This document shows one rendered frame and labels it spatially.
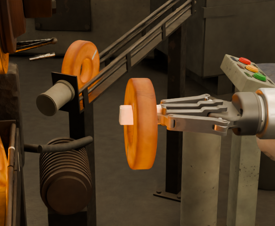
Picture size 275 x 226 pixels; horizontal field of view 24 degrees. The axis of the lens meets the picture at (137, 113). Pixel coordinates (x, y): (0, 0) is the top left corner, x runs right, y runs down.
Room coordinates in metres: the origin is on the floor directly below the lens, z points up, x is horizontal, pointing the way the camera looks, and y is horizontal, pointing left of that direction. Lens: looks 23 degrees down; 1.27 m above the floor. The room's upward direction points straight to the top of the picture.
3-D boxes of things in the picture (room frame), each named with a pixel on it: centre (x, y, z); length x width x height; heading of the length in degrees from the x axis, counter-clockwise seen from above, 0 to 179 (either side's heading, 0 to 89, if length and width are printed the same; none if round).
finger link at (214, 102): (1.03, -0.09, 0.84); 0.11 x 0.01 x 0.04; 98
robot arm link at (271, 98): (1.04, -0.23, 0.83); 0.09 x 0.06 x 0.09; 9
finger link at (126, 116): (1.00, -0.01, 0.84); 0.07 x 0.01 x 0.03; 99
